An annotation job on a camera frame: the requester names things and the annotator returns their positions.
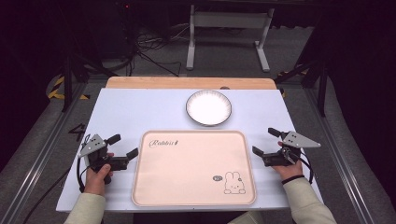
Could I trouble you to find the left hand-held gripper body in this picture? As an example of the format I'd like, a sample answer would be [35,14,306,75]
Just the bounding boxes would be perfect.
[77,133,130,185]

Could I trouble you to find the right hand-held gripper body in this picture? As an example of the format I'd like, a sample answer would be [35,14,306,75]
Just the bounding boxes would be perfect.
[262,130,322,168]

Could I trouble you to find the person's right hand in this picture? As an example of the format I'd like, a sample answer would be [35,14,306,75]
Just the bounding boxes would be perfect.
[271,159,304,182]

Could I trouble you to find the person's left hand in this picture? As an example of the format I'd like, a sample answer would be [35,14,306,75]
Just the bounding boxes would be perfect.
[83,163,112,198]

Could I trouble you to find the white table mat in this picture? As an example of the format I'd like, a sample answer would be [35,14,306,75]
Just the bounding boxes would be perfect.
[55,88,325,213]

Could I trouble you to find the black wristband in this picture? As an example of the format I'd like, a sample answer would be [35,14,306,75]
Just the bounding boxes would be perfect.
[281,175,306,186]

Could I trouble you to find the black tripod stand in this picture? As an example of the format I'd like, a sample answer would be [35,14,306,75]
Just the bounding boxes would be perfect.
[60,52,120,113]
[274,59,328,118]

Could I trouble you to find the pink tray with rabbit print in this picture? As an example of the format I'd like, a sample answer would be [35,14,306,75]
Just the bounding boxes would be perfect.
[131,129,258,208]

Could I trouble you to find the yellow black floor tape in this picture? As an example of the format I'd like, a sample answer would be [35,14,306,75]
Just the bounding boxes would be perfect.
[46,76,92,101]

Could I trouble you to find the white round plate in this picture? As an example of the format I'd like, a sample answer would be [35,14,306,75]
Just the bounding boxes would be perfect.
[185,89,233,127]

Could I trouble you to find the person's cream clothing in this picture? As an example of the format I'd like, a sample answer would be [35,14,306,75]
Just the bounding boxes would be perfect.
[227,211,265,224]

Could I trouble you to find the white metal stand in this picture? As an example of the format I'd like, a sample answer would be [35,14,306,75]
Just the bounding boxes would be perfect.
[185,4,276,73]

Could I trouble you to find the left hand-held gripper black cable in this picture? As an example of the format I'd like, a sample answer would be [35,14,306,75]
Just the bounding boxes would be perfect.
[76,133,92,194]

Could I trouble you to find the hand-held gripper black cable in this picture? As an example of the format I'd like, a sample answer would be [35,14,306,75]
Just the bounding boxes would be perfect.
[298,151,315,185]
[76,133,92,194]

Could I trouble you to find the right hand-held gripper black cable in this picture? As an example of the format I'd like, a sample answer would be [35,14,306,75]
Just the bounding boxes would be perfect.
[298,151,315,185]

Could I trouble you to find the aluminium floor rail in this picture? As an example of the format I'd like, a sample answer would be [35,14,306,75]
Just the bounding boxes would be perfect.
[0,83,90,224]
[304,88,375,224]

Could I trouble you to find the long black floor cable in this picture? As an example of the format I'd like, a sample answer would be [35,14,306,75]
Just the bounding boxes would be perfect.
[21,167,73,224]

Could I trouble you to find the bundle of black floor cables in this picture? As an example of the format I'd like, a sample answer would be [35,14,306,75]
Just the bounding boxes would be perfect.
[124,24,191,77]

